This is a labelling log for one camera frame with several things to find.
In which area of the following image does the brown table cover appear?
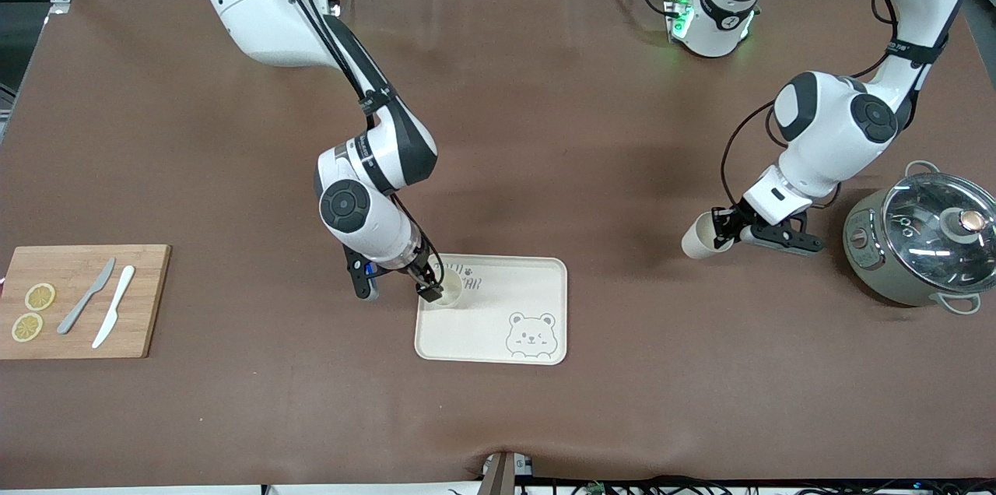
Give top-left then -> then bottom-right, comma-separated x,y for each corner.
0,0 -> 996,485

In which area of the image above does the white IKEA cup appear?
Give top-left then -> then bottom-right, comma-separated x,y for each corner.
424,268 -> 466,310
682,211 -> 736,261

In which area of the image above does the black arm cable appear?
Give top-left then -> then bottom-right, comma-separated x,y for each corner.
719,0 -> 970,209
263,0 -> 446,279

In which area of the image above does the black left camera bracket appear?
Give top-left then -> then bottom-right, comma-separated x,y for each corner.
747,215 -> 826,256

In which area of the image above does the cream bear print tray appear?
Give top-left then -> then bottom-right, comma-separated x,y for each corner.
414,254 -> 569,366

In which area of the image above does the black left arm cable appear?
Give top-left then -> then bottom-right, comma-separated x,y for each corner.
719,0 -> 970,209

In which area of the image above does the grey plastic knife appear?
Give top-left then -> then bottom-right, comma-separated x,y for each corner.
57,258 -> 116,335

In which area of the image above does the white plastic knife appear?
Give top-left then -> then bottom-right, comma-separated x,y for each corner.
92,265 -> 135,349

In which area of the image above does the grey-green electric cooking pot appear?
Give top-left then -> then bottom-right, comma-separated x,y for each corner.
843,160 -> 996,317

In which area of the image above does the glass pot lid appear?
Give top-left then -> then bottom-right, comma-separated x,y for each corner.
882,172 -> 996,295

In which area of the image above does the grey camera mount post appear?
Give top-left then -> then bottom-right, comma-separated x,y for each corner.
481,451 -> 535,495

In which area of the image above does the wooden cutting board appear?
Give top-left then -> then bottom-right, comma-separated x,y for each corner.
0,244 -> 172,360

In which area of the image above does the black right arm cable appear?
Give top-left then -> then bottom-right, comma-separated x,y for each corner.
263,0 -> 446,279

